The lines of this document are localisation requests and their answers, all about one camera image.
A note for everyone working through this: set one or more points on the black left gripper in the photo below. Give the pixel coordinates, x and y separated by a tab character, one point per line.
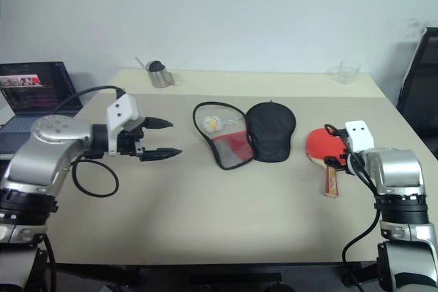
129	141

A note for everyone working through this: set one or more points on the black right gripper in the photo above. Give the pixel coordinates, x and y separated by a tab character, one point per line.
337	162

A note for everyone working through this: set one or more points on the red table tennis paddle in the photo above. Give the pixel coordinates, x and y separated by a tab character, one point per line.
320	141

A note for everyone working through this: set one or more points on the white and yellow ball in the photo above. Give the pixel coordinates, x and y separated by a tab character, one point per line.
211	123

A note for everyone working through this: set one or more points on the black and red paddle case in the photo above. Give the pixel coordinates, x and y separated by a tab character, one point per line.
270	131

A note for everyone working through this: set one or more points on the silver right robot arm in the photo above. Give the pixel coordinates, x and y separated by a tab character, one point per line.
397	175

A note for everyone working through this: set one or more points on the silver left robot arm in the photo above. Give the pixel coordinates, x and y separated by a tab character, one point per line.
44	155

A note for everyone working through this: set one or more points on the stainless steel pitcher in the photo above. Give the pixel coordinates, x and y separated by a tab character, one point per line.
161	78

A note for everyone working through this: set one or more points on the black object in pitcher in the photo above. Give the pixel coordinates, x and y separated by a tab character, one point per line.
157	66

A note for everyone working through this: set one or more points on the clear glass cup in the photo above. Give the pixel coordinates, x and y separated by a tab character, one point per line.
345	73

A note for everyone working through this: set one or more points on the black office chair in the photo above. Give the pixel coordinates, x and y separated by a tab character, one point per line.
419	100

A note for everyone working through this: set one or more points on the open laptop computer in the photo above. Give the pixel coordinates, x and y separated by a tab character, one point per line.
34	90

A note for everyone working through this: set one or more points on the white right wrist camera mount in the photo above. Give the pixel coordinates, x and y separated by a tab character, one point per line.
359	136

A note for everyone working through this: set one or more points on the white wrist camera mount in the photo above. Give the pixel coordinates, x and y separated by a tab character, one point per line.
359	136
121	110

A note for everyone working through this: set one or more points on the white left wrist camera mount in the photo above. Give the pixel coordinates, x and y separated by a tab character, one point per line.
121	110

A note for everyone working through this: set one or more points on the black table frame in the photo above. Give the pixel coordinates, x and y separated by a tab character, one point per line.
171	276

